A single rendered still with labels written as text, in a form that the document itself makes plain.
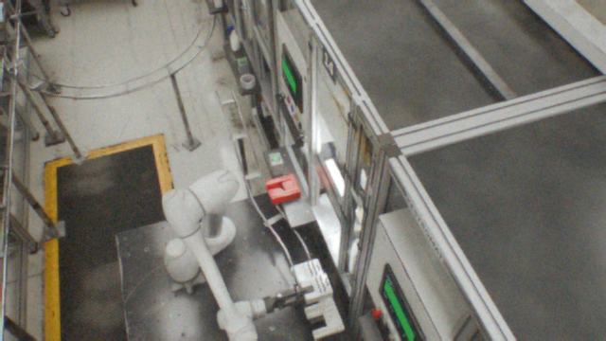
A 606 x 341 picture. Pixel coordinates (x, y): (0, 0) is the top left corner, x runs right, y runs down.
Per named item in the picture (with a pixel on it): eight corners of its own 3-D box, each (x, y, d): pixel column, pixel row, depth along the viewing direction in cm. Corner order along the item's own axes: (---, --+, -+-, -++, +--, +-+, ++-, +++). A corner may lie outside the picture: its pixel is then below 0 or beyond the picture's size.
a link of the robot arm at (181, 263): (163, 266, 254) (151, 245, 237) (191, 246, 262) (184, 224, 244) (179, 288, 247) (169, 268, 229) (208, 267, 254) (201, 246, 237)
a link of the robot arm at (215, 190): (188, 240, 259) (222, 217, 268) (206, 263, 256) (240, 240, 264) (181, 181, 191) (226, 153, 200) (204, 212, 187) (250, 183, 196)
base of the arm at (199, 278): (173, 299, 249) (170, 295, 244) (167, 263, 262) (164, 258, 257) (207, 289, 252) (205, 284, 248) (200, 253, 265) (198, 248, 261)
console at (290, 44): (276, 89, 245) (270, 9, 210) (329, 77, 251) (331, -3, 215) (302, 149, 221) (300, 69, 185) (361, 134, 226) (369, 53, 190)
